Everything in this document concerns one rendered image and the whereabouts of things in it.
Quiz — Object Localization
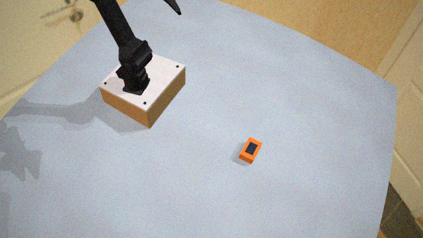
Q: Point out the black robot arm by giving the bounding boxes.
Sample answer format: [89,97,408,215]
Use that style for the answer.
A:
[89,0,153,96]

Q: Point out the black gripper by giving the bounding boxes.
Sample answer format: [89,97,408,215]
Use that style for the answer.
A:
[164,0,181,15]

